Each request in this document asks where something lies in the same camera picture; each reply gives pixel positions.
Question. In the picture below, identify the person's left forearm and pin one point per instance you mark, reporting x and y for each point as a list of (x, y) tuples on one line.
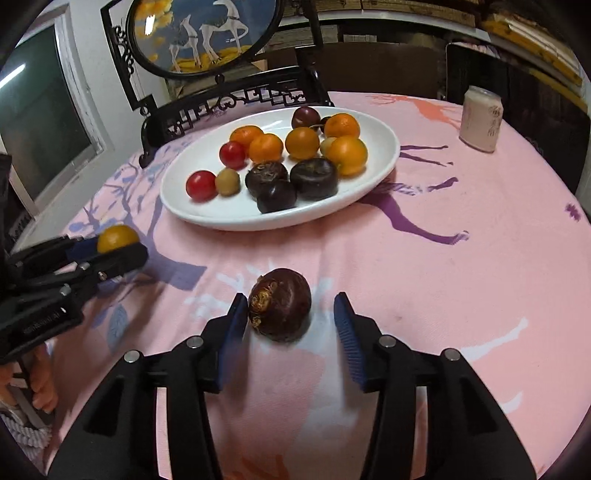
[(21, 431)]

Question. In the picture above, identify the black chair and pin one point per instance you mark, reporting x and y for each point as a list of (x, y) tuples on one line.
[(521, 92)]

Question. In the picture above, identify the pink printed tablecloth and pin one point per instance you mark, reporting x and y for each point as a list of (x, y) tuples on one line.
[(461, 300)]

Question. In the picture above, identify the shelf of bamboo mats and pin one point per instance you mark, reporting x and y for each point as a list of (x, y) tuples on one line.
[(531, 37)]

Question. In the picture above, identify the person's left hand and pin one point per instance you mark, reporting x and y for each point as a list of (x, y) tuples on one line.
[(46, 392)]

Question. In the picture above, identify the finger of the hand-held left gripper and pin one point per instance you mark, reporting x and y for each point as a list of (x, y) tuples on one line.
[(124, 258), (81, 248)]

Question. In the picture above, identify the brown wooden chair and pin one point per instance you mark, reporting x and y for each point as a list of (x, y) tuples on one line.
[(383, 69)]

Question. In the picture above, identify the round deer screen black stand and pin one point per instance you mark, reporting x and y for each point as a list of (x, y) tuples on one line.
[(207, 27)]

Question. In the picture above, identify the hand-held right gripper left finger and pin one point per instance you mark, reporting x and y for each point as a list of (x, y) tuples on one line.
[(233, 332)]

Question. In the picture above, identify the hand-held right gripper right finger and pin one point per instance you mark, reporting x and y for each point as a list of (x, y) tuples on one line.
[(351, 341)]

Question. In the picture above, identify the white framed window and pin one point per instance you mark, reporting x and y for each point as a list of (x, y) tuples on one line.
[(41, 115)]

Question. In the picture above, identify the red cherry tomato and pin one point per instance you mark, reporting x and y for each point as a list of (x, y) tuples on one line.
[(201, 186), (232, 154)]

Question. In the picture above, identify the white oval plate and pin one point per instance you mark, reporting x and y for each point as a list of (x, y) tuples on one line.
[(207, 212)]

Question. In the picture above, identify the large orange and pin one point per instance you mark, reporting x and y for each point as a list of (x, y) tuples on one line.
[(348, 157)]

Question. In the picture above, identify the dark brown water chestnut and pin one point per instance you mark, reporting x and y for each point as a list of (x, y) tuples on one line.
[(281, 307), (265, 173), (314, 178)]

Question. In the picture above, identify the beige drink can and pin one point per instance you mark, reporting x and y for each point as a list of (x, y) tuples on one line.
[(480, 120)]

